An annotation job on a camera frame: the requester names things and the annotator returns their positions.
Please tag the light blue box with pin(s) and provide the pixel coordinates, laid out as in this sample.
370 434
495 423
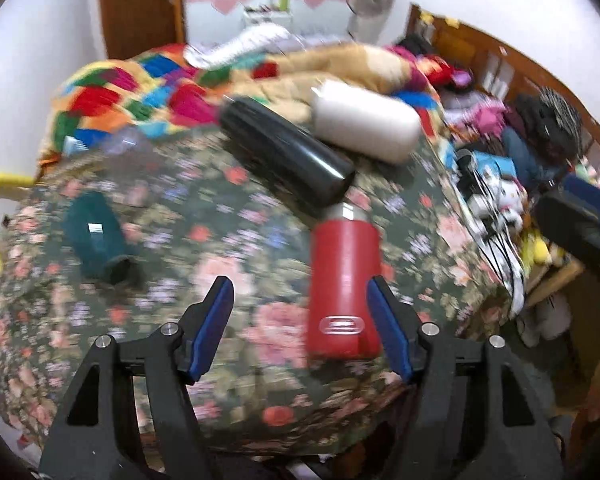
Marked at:
499 166

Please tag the standing electric fan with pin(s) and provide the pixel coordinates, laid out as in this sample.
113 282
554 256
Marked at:
367 19

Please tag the colourful patchwork quilt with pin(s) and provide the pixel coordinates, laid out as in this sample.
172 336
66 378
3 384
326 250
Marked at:
160 93

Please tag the pile of dark clothes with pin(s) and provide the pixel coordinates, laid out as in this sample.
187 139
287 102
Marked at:
551 125

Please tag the wooden bed headboard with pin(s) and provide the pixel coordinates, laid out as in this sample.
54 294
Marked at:
499 70

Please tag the black thermos bottle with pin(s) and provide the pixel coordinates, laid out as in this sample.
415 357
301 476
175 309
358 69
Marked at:
306 167

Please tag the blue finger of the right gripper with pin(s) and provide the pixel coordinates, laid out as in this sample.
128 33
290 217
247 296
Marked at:
584 191
572 224

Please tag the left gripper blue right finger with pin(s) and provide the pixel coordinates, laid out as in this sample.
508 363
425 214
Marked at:
475 415

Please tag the red thermos cup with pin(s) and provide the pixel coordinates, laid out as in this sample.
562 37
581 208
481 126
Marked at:
345 255

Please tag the dark green faceted cup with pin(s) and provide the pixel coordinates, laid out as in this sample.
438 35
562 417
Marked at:
95 235

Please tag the grey white blanket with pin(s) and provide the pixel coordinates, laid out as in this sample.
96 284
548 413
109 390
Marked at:
264 38

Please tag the white spotted plush dog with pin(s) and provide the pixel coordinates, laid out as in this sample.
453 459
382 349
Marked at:
498 203

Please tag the red plush toy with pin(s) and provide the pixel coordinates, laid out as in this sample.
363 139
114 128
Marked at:
442 74

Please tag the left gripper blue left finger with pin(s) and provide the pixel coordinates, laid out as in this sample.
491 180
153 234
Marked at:
95 433

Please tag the white thermos bottle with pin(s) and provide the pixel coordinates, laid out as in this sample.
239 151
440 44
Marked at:
365 122

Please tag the small white cabinet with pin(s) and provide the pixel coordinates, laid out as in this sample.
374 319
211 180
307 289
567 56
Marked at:
266 14

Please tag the brown wooden door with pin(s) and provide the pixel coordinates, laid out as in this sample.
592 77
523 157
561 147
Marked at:
131 27

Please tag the clear plastic cup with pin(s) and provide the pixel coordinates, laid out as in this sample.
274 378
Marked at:
129 154

